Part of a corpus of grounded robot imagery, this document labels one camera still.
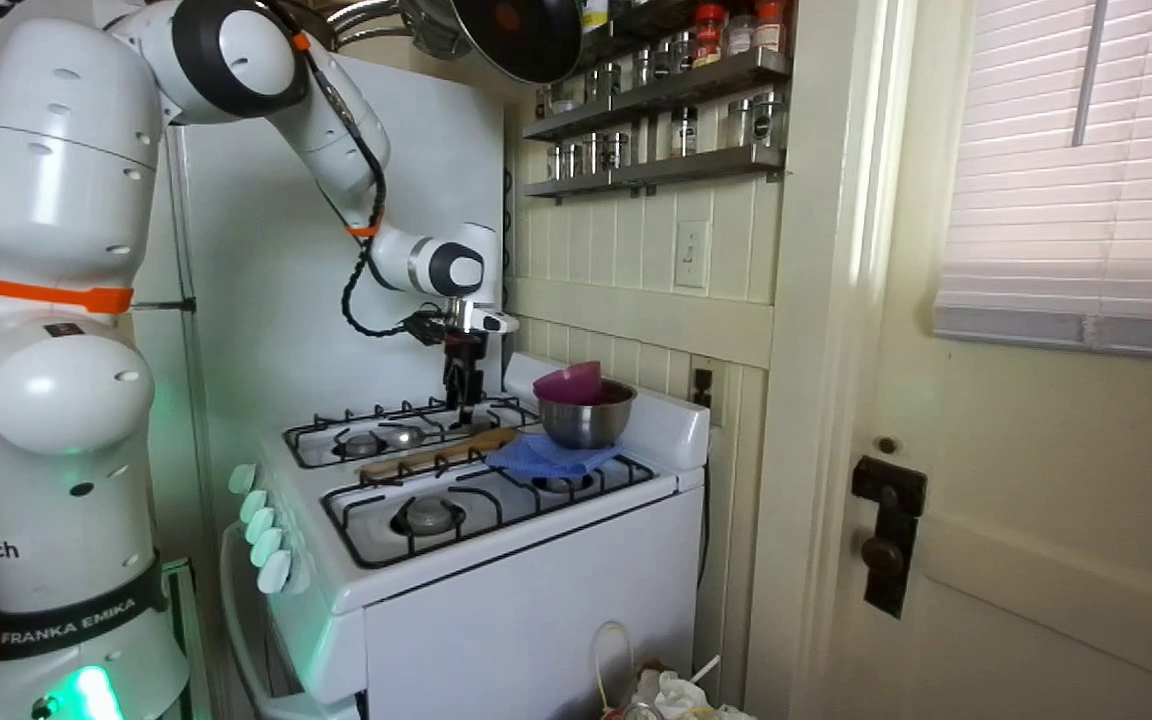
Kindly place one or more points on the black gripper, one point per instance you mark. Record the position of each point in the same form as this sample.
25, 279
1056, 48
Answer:
460, 353

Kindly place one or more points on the wooden spoon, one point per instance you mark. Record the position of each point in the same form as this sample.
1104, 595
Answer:
433, 459

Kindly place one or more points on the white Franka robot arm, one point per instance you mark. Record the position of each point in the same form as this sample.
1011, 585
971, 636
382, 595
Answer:
86, 631

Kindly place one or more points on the blue cloth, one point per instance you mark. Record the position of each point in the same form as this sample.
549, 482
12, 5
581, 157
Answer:
543, 459

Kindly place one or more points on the purple plastic cup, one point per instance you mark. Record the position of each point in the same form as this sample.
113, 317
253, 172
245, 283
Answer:
570, 386

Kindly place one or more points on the steel mixing bowl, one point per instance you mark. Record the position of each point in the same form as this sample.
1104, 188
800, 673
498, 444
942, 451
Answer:
588, 420

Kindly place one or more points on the white gas stove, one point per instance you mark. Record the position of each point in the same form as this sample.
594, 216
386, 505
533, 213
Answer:
460, 595

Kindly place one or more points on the white refrigerator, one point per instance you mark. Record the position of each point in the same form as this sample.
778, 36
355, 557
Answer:
253, 317

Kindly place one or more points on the black hanging frying pan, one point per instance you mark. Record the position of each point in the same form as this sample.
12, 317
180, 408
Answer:
526, 36

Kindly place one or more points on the metal spice rack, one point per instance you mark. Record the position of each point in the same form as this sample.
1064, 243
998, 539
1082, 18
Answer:
670, 93

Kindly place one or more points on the white trash bag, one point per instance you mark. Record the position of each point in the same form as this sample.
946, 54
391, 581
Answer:
652, 695

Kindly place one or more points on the black door lock knob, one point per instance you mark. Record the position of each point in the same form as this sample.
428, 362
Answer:
887, 530

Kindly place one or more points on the cream wooden door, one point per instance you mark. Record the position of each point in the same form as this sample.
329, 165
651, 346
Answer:
1030, 581

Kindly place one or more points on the white window blinds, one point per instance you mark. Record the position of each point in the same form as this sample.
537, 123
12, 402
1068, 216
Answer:
1055, 183

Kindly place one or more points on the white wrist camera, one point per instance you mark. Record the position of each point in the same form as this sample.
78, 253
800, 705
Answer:
487, 317

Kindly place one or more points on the white wall outlet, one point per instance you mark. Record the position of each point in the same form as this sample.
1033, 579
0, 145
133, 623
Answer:
688, 253

